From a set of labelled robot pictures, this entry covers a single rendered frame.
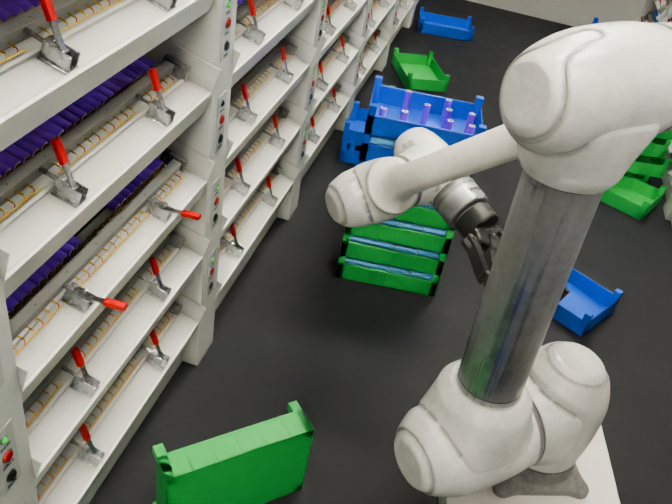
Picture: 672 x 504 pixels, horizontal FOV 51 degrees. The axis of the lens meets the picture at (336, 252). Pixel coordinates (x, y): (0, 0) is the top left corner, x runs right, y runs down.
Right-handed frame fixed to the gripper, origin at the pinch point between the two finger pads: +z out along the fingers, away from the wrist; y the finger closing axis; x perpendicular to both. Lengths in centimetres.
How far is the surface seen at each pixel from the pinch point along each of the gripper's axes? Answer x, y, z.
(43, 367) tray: 23, -74, -23
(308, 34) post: 18, 24, -102
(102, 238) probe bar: 21, -58, -43
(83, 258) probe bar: 21, -63, -39
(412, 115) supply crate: 20, 42, -71
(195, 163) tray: 22, -32, -59
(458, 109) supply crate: 14, 53, -67
